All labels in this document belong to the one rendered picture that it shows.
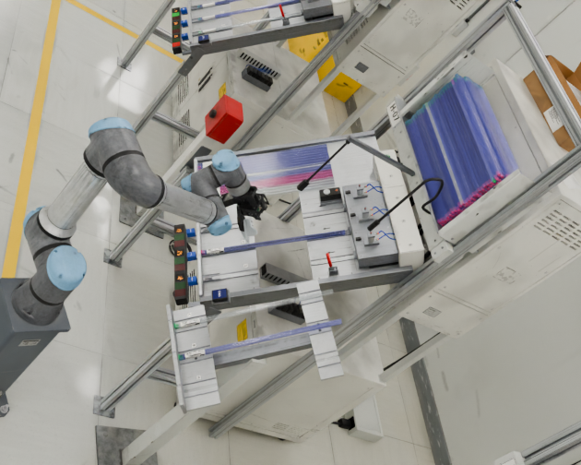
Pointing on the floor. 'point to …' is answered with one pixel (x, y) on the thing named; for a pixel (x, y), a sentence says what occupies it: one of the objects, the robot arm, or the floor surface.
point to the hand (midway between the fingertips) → (255, 225)
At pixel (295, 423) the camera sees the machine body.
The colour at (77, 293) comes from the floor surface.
